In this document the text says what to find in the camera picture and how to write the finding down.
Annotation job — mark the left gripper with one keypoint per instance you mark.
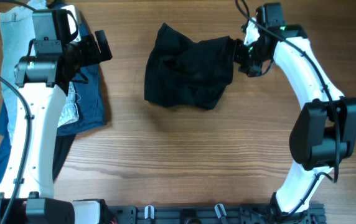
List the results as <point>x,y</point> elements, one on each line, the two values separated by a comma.
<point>88,43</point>

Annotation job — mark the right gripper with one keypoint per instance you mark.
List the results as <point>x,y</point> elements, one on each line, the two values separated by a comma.
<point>255,69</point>

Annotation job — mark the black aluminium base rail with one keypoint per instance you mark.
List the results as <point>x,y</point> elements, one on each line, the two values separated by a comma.
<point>243,214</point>

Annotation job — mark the light blue denim shorts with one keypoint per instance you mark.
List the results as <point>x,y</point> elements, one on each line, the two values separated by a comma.
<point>17,30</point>

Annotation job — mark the black garment under pile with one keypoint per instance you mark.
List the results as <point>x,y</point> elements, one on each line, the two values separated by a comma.
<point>62,148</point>

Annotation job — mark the black shorts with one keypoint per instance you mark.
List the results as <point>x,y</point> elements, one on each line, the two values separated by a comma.
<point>182,72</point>

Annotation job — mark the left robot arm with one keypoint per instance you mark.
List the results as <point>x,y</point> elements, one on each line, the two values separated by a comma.
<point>56,54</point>

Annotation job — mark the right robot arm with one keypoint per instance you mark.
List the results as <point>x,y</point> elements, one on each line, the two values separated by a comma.
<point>325,131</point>

